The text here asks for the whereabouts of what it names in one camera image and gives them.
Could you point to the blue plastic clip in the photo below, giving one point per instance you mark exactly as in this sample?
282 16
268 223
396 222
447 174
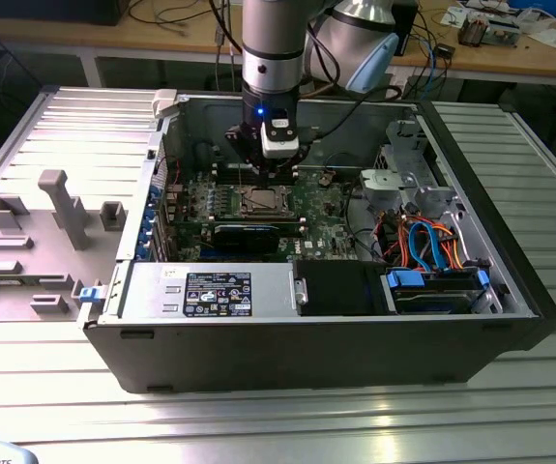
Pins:
90 294

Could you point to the white papers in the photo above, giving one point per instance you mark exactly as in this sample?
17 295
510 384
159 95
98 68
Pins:
555 38

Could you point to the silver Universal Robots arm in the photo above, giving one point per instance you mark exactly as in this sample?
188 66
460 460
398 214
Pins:
272 38

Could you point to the green motherboard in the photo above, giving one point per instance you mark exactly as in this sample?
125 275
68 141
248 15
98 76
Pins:
328 227

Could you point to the white camera on black bracket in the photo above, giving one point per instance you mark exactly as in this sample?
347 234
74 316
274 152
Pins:
280 147

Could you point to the silver power supply unit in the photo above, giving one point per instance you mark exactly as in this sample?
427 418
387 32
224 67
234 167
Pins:
152 290

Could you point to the black graphics card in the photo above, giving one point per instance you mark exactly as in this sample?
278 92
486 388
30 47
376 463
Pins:
246 240

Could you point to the grey electronic device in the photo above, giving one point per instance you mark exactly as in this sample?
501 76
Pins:
505 34

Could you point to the black and grey PC case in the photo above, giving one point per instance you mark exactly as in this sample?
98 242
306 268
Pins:
282 357

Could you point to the grey parts rack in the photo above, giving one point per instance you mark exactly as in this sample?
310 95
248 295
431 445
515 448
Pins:
31 270

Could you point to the silver drive cage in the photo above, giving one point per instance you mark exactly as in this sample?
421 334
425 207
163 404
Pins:
432 198

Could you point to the wooden workbench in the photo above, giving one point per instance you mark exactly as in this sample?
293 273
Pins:
113 34

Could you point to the blue box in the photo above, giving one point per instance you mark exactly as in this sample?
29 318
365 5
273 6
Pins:
543 7

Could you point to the hard disk drive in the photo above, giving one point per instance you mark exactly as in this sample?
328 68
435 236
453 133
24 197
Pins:
432 302

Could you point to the silver metal bracket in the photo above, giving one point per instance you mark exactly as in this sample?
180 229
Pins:
386 186

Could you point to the tall black box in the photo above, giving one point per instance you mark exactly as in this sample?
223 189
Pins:
409 24

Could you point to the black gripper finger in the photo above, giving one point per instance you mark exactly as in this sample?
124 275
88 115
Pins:
301 154
246 150

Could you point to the copper and black cooler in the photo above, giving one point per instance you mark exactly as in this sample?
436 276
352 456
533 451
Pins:
473 31

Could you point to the small black adapter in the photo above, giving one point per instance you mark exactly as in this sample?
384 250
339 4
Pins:
446 50

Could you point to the RAM slot with white clips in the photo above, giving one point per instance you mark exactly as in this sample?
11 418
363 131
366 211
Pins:
226 165
292 225
226 175

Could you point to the beige plastic block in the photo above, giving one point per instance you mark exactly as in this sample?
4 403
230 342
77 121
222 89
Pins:
165 102

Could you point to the CPU socket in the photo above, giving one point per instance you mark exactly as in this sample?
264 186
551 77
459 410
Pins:
291 207

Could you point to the blue disk carrier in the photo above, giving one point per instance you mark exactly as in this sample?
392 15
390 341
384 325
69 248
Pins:
405 280

